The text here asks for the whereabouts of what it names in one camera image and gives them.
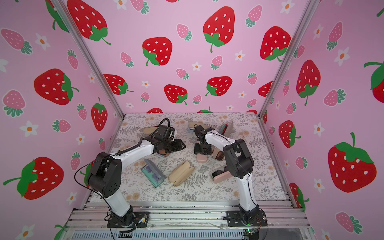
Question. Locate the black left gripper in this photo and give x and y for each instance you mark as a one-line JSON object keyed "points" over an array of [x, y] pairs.
{"points": [[178, 145]]}

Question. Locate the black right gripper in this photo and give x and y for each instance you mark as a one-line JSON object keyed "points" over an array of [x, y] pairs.
{"points": [[202, 148]]}

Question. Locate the pink case black sunglasses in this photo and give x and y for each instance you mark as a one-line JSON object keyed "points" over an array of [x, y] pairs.
{"points": [[220, 175]]}

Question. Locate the pink glasses case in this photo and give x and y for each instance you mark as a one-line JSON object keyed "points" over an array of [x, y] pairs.
{"points": [[201, 158]]}

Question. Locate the newspaper print glasses case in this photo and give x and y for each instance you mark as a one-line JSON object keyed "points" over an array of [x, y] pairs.
{"points": [[217, 154]]}

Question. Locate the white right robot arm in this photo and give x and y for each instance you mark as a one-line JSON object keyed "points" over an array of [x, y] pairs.
{"points": [[239, 163]]}

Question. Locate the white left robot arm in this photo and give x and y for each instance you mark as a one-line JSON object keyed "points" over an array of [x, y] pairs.
{"points": [[105, 176]]}

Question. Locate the purple case brown lining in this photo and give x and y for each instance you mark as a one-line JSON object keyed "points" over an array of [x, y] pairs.
{"points": [[163, 153]]}

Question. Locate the grey fabric glasses case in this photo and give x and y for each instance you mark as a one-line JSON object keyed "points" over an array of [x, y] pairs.
{"points": [[149, 130]]}

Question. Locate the blue fabric glasses case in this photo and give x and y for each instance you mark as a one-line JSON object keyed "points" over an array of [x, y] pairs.
{"points": [[193, 125]]}

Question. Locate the grey case teal lining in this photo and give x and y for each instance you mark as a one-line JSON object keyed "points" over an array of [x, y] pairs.
{"points": [[226, 129]]}

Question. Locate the tan woven glasses case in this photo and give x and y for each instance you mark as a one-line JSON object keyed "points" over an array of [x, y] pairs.
{"points": [[180, 174]]}

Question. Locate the green case purple glasses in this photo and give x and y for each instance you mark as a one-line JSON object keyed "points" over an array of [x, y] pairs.
{"points": [[153, 173]]}

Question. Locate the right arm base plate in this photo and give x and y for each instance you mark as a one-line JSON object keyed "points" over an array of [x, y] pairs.
{"points": [[242, 219]]}

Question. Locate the aluminium rail frame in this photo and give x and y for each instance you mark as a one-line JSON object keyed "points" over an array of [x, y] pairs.
{"points": [[190, 221]]}

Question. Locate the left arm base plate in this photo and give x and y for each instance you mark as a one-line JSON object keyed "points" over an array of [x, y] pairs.
{"points": [[130, 220]]}

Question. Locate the aluminium corner post left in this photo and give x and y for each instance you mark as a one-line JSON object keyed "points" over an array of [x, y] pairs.
{"points": [[63, 12]]}

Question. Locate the aluminium corner post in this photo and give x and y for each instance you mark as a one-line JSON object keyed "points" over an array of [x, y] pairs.
{"points": [[63, 12], [301, 28]]}

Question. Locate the aluminium corner post right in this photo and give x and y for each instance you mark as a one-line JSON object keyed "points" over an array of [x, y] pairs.
{"points": [[301, 28]]}

